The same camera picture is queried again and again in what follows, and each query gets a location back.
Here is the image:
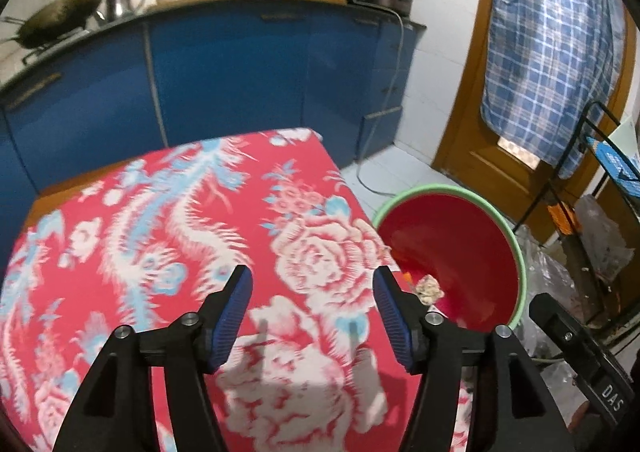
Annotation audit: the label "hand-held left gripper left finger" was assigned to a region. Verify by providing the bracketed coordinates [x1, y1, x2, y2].
[52, 264, 254, 452]

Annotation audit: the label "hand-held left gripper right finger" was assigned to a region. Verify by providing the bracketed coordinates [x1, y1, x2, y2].
[372, 266, 566, 452]

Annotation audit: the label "white tissue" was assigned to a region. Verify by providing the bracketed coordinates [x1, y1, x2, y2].
[415, 274, 445, 305]

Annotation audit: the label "red bucket with green rim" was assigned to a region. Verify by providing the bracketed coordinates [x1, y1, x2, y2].
[371, 184, 528, 333]

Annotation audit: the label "large clear plastic bag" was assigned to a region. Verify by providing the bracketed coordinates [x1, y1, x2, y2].
[510, 224, 621, 433]

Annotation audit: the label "red floral tablecloth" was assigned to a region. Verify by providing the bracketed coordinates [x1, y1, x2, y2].
[0, 128, 481, 452]

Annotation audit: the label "orange plastic object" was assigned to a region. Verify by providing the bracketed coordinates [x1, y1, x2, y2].
[546, 202, 576, 235]

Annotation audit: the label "wooden door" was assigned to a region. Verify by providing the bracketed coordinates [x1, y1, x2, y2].
[431, 0, 631, 243]

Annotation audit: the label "blue kitchen base cabinets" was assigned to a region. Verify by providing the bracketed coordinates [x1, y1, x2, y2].
[0, 0, 427, 213]

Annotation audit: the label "black metal rack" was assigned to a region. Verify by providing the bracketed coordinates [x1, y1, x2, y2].
[515, 101, 640, 333]

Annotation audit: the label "blue plaid curtain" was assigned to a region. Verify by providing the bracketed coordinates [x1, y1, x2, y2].
[480, 0, 626, 180]

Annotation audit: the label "metal kettle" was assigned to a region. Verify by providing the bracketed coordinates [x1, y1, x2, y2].
[105, 0, 146, 20]

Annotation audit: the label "black wok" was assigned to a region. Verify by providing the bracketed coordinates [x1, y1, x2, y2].
[0, 0, 108, 50]

